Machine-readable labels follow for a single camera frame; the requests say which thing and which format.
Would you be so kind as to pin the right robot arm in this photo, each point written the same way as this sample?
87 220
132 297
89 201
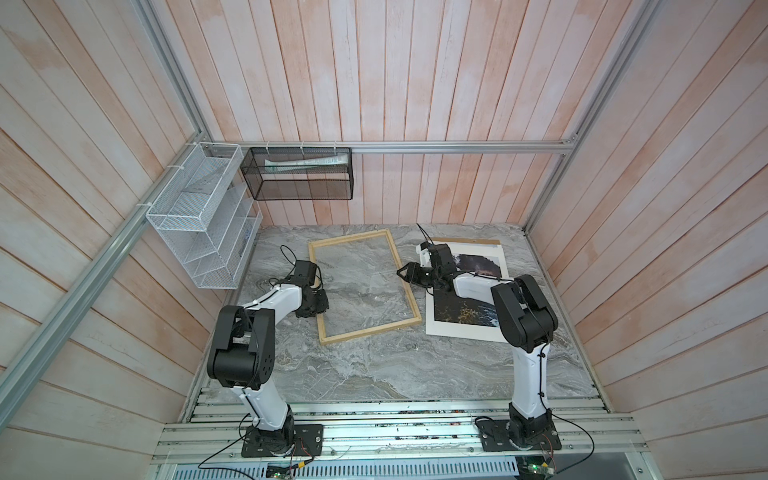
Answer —
527 322

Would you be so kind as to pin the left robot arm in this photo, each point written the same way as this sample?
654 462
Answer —
242 355

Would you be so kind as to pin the paper in black basket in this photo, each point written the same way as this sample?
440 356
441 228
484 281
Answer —
283 164

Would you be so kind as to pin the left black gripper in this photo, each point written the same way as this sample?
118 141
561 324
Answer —
323 305

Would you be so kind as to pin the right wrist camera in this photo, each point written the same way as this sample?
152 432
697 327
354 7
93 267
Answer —
424 255

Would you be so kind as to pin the aluminium frame profile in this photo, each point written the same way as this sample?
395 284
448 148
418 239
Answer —
38 353

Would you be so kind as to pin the wooden picture frame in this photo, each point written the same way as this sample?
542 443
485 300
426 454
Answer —
367 297

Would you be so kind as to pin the brown backing board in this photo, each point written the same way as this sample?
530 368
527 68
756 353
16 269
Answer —
471 241

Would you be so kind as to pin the white wire mesh shelf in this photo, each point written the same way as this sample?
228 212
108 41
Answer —
204 215

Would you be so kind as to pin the aluminium rail platform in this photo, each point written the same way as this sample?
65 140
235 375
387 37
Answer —
400 440

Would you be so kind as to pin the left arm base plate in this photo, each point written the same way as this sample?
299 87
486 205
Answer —
301 440

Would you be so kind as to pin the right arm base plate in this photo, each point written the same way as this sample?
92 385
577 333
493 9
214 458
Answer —
514 435

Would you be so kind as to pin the black wire mesh basket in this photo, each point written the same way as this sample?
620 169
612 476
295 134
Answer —
296 186

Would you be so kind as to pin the waterfall photo print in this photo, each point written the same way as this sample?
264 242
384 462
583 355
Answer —
448 315

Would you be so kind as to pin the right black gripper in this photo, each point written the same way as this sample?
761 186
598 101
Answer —
412 271

